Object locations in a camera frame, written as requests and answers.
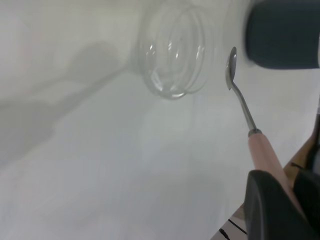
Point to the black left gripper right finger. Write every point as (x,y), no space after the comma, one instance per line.
(311,200)

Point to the dark blue-grey ceramic mug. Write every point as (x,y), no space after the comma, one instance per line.
(282,35)

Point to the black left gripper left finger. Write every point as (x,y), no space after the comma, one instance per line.
(270,212)

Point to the clear round glass lid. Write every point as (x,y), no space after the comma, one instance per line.
(172,52)

